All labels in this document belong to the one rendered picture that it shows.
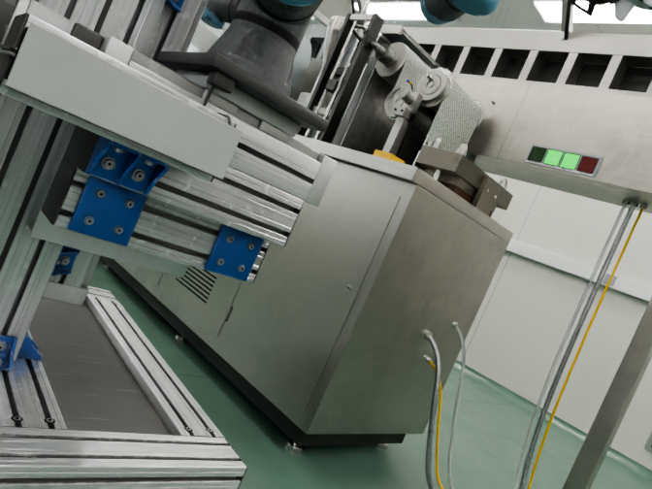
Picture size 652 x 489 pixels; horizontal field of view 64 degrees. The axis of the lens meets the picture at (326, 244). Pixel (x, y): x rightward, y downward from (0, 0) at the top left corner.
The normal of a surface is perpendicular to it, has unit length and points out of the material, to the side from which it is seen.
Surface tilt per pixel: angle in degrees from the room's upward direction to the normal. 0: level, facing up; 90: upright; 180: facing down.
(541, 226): 90
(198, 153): 90
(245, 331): 90
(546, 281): 90
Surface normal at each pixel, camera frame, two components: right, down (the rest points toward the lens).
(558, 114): -0.65, -0.26
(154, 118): 0.59, 0.29
